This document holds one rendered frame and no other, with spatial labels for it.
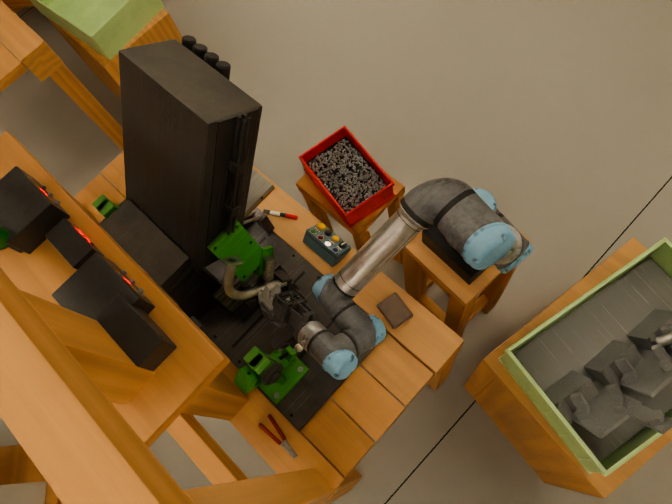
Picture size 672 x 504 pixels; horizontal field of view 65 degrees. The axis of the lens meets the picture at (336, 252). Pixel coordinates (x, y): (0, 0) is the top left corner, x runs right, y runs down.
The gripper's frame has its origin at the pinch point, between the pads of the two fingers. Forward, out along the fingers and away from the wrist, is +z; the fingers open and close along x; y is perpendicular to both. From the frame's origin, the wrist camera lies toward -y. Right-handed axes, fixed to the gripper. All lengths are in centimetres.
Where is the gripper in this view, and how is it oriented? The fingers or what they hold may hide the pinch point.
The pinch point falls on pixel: (262, 295)
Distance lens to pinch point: 148.3
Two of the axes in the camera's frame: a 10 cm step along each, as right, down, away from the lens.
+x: -7.2, 1.4, -6.7
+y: 2.5, -8.5, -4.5
